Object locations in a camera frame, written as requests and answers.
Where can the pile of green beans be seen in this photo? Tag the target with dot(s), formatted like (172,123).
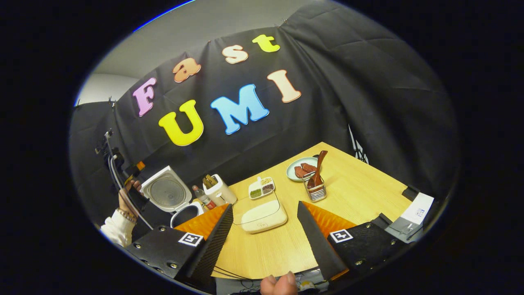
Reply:
(256,193)

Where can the brown bread slice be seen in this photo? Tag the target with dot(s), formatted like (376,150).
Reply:
(208,182)
(213,179)

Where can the clear chopstick holder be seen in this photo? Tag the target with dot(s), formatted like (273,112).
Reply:
(316,194)

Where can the brown meat piece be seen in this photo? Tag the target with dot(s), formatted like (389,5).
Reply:
(299,172)
(309,167)

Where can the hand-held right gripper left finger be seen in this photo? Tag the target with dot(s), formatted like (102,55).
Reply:
(211,250)

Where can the pile of rice grains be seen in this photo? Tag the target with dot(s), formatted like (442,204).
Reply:
(267,181)

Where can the grey flat device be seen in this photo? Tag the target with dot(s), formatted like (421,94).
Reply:
(403,229)

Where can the cream rectangular box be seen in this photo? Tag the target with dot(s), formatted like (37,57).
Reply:
(264,219)

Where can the clear bottle red label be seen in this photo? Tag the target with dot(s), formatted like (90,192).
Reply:
(204,198)

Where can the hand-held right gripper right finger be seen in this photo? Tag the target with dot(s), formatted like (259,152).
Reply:
(317,246)

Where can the metal tripod stand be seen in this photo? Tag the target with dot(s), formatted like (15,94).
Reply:
(358,147)

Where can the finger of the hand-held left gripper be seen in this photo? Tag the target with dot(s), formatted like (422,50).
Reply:
(140,165)

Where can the white toaster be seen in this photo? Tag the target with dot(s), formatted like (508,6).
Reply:
(223,192)

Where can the brown wooden spoon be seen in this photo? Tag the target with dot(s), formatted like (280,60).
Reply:
(320,164)

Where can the pile of dark beans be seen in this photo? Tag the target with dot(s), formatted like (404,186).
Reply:
(267,189)

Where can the white rice cooker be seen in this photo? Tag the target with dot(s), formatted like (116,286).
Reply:
(166,192)

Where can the white divided dish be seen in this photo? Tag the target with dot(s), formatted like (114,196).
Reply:
(262,188)

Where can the transparent flat lid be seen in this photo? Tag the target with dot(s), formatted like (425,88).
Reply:
(237,213)

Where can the grey inner pot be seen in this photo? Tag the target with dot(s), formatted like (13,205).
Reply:
(185,215)

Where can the pale green plate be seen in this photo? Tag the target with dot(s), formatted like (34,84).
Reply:
(291,170)

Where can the black backdrop cloth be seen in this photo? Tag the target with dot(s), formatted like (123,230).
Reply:
(327,102)

